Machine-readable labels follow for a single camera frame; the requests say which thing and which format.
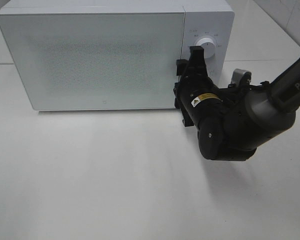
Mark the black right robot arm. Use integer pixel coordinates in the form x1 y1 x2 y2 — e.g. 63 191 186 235
173 46 300 161

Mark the white microwave oven body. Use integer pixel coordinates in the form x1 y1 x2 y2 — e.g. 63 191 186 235
1 0 235 112

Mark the upper white power knob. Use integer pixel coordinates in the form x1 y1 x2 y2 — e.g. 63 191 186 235
195 35 217 59

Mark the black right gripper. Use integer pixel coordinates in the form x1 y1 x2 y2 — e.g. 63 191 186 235
173 46 230 128

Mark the white microwave door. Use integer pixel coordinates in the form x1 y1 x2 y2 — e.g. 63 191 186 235
0 13 184 111

